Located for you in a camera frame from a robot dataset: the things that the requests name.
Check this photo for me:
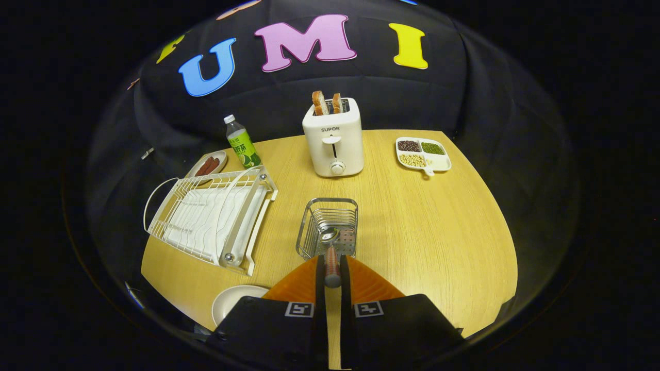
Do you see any small pink sausage plate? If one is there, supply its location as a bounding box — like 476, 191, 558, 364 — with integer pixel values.
187, 150, 228, 179

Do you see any black backdrop cloth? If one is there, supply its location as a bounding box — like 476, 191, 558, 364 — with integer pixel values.
85, 0, 581, 315

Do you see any white wire dish rack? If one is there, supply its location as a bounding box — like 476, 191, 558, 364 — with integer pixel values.
143, 165, 278, 277

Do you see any metal wire basket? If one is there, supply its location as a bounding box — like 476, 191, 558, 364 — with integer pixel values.
295, 197, 359, 260

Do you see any wooden handled metal spoon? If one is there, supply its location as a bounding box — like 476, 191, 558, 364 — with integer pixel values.
317, 227, 343, 288

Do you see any white toaster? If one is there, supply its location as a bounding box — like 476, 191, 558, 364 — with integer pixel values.
302, 98, 365, 178

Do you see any white round plate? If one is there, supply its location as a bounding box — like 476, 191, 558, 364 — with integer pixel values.
211, 285, 270, 326

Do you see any green label drink bottle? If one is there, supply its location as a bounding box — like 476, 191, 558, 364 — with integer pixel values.
223, 114, 261, 169

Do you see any white divided bean dish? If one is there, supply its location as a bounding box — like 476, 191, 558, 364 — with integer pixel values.
395, 137, 452, 177

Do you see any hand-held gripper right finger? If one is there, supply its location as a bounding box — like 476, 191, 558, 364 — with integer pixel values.
339, 255, 466, 370

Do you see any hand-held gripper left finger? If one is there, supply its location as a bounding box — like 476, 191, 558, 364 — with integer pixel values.
205, 255, 328, 370

